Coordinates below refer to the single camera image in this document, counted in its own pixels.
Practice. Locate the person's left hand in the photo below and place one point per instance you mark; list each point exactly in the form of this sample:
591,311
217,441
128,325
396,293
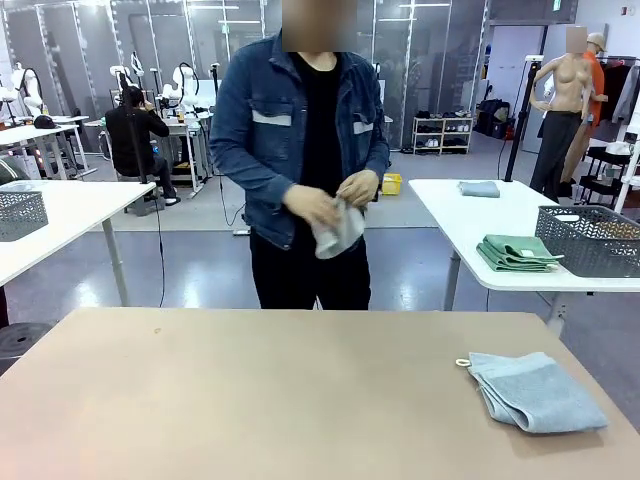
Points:
362,187

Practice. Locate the person's right hand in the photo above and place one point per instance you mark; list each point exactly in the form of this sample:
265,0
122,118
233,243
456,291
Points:
307,205

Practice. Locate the pale grey towel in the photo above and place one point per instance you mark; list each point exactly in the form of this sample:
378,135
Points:
340,237

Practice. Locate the green towel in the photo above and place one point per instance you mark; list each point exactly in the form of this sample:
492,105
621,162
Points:
515,266
510,242

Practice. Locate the grey perforated plastic basket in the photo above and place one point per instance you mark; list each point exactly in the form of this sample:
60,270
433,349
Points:
585,245
22,215

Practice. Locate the light blue towel with loop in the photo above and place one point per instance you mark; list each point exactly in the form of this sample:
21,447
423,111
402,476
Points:
540,395

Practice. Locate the person's right forearm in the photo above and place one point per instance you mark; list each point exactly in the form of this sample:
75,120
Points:
250,172

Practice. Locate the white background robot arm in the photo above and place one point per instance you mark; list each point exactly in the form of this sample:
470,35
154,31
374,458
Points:
30,85
177,85

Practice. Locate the person's left forearm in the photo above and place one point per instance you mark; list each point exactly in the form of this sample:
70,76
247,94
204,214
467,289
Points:
381,160

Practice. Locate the small yellow box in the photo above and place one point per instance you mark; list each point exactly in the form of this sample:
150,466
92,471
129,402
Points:
392,186

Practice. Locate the person in denim jacket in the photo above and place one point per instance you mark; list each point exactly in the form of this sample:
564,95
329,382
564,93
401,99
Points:
260,150

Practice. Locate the white side table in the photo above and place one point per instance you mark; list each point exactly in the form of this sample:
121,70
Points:
450,215
75,210

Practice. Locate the wooden shoe rack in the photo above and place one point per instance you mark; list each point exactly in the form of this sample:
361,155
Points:
442,131

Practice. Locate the blue-grey folded towel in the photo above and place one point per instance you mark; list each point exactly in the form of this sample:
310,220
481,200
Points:
479,190

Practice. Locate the black bags pile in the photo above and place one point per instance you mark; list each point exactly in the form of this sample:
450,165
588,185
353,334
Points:
492,117

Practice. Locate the black tripod pole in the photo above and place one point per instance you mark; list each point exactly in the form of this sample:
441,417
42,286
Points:
520,125

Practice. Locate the seated person in black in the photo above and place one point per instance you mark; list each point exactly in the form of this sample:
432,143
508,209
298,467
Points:
130,135

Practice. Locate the bare mannequin with dark trousers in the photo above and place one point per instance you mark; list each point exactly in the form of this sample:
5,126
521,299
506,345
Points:
562,85

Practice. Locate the black shelf cart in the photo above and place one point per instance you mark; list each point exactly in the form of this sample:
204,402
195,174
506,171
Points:
600,160

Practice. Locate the mannequin with orange shirt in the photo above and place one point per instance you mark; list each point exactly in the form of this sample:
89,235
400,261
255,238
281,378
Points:
597,75

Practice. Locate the dark hanging garment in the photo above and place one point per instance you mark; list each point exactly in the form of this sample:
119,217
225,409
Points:
615,95

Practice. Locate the black cap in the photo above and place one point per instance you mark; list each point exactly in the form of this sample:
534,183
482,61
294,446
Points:
44,122

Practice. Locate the white background workbench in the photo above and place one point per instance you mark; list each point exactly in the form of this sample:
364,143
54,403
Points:
30,131

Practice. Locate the dark round bag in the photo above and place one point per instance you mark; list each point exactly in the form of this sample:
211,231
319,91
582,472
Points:
10,172

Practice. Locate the dark grey plastic stool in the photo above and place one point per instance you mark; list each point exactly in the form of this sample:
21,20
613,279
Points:
22,340

